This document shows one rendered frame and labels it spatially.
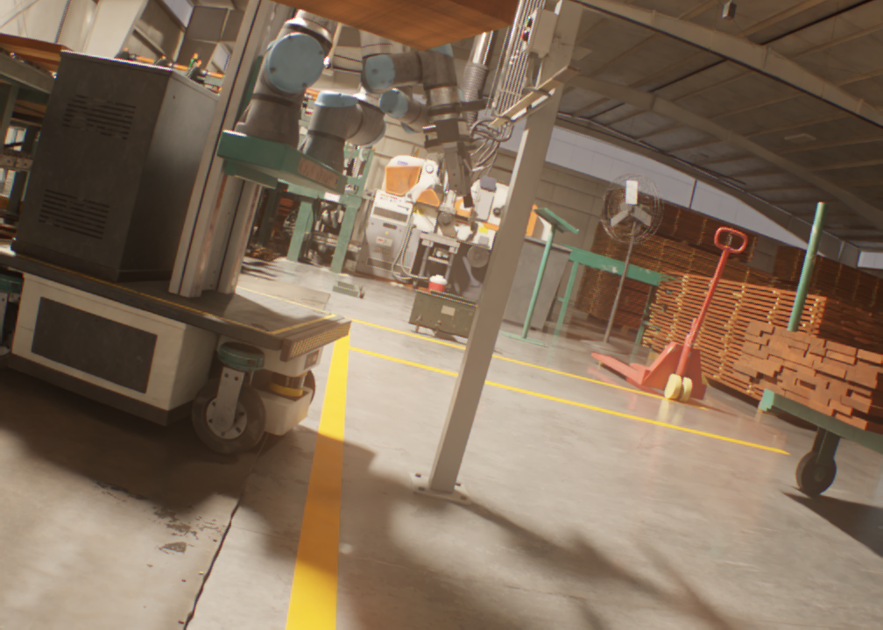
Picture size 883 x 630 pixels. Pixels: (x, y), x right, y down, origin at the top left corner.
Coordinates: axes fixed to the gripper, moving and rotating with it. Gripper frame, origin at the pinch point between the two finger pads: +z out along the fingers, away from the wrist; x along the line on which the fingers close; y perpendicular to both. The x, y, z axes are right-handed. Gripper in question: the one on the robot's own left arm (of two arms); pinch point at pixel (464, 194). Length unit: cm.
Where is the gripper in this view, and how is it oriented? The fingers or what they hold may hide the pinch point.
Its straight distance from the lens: 214.1
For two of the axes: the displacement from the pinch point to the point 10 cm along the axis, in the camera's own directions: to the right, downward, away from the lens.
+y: 9.8, -1.3, -1.7
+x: 1.9, 1.0, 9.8
